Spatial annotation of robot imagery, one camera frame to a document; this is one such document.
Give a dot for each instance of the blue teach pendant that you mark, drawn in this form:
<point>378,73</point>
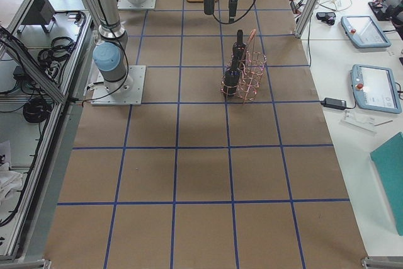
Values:
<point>374,88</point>
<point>364,32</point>

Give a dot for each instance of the clear acrylic holder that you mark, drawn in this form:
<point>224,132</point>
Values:
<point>360,121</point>

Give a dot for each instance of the blue teach pendant near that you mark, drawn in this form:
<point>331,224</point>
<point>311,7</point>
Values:
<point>374,88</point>

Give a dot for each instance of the blue teach pendant far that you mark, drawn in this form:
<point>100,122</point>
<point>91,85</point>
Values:
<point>364,32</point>

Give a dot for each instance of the teal box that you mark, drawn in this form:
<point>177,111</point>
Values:
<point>388,161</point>

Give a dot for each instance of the dark wine bottle end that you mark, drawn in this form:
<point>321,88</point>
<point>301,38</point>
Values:
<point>231,78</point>

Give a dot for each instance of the black power adapter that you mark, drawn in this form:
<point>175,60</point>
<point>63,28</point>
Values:
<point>334,103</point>

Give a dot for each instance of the copper wire bottle basket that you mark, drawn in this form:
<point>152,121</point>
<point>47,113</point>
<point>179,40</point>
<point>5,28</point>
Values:
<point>252,68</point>

